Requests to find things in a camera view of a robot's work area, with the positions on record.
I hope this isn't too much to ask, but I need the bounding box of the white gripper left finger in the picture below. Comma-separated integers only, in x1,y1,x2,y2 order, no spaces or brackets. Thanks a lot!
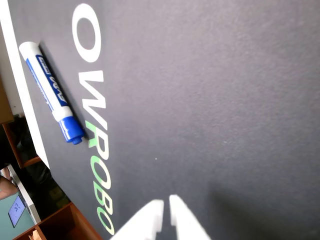
109,199,165,240

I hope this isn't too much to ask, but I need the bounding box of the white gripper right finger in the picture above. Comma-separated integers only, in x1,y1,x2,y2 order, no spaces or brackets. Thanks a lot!
168,194,212,240

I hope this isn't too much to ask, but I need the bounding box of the blue whiteboard marker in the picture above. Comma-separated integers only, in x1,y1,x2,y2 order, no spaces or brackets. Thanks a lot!
18,41,86,146

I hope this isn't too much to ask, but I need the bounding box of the brown wooden shelf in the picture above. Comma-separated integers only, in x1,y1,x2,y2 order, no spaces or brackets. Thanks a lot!
12,201,104,240

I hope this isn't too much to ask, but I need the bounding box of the dark grey WOWROBO mat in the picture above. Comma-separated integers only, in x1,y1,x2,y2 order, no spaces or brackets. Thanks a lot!
7,0,320,240

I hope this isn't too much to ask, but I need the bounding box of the white laptop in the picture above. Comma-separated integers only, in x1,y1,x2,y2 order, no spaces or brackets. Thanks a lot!
6,164,42,229

